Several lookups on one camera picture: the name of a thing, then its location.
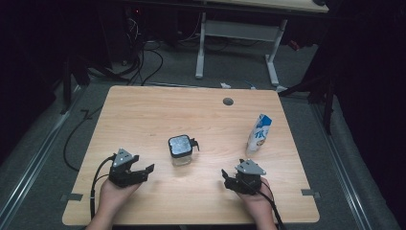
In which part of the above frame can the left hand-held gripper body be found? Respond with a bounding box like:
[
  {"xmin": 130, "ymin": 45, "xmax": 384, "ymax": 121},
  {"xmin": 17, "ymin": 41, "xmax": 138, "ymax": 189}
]
[{"xmin": 108, "ymin": 148, "xmax": 148, "ymax": 188}]

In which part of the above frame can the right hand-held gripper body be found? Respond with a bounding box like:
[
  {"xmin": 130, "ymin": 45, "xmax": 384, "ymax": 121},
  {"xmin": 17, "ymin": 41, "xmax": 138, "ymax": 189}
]
[{"xmin": 233, "ymin": 158, "xmax": 267, "ymax": 196}]

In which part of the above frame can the white and blue bag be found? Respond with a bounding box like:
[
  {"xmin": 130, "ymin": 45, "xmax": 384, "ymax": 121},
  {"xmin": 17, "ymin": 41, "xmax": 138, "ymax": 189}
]
[{"xmin": 245, "ymin": 113, "xmax": 273, "ymax": 156}]

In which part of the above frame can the glass jar with black lid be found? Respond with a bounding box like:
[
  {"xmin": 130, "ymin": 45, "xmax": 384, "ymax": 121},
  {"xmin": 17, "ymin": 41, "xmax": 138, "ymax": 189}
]
[{"xmin": 168, "ymin": 134, "xmax": 201, "ymax": 167}]

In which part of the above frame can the person's left hand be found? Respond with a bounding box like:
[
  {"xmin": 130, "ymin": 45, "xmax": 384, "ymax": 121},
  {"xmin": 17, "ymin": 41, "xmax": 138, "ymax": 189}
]
[{"xmin": 95, "ymin": 177, "xmax": 143, "ymax": 219}]

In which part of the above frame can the person's right hand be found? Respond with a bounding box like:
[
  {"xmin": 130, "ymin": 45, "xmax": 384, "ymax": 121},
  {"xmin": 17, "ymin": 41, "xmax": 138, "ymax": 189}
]
[{"xmin": 237, "ymin": 177, "xmax": 276, "ymax": 222}]

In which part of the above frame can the grey tape strip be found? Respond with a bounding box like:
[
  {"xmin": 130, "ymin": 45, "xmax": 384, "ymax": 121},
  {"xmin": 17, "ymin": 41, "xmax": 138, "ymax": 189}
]
[
  {"xmin": 59, "ymin": 193, "xmax": 83, "ymax": 202},
  {"xmin": 301, "ymin": 188, "xmax": 322, "ymax": 197}
]

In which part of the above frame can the black stand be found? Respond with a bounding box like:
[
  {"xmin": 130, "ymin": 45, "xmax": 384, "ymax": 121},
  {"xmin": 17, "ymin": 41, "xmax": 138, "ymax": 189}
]
[
  {"xmin": 59, "ymin": 56, "xmax": 92, "ymax": 115},
  {"xmin": 279, "ymin": 60, "xmax": 338, "ymax": 136}
]

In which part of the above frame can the dark equipment with red light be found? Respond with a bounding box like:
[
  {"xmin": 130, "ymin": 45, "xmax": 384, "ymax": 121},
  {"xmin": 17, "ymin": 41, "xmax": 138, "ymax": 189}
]
[{"xmin": 123, "ymin": 4, "xmax": 147, "ymax": 65}]

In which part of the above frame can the wooden desk with white legs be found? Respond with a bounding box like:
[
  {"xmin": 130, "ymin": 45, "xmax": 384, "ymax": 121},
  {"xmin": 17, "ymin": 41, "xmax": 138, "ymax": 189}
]
[{"xmin": 194, "ymin": 0, "xmax": 329, "ymax": 88}]

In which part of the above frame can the left hand-held gripper black cable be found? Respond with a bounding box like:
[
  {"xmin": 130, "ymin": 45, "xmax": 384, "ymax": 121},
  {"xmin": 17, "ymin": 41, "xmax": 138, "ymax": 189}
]
[{"xmin": 89, "ymin": 154, "xmax": 117, "ymax": 221}]

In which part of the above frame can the hand-held gripper black cable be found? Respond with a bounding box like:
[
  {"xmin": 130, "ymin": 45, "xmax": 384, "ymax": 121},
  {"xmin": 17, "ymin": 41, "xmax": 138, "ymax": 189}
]
[
  {"xmin": 238, "ymin": 177, "xmax": 287, "ymax": 230},
  {"xmin": 89, "ymin": 154, "xmax": 117, "ymax": 221}
]

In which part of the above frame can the right hand-held gripper black cable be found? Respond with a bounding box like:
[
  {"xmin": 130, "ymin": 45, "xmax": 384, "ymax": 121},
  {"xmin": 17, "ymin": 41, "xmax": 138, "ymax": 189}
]
[{"xmin": 238, "ymin": 177, "xmax": 287, "ymax": 230}]

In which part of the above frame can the black floor cable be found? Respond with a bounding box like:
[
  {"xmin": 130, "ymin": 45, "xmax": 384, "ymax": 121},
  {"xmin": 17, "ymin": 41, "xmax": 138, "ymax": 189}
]
[{"xmin": 62, "ymin": 104, "xmax": 104, "ymax": 173}]

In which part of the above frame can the metal floor rail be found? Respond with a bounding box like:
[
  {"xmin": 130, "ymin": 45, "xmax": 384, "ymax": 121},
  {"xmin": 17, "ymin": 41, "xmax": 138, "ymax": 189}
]
[
  {"xmin": 309, "ymin": 102, "xmax": 373, "ymax": 230},
  {"xmin": 0, "ymin": 85, "xmax": 84, "ymax": 226}
]

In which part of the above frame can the bundle of black cables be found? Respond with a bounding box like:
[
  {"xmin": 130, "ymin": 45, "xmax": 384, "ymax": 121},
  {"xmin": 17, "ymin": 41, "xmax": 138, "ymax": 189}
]
[{"xmin": 125, "ymin": 17, "xmax": 165, "ymax": 86}]

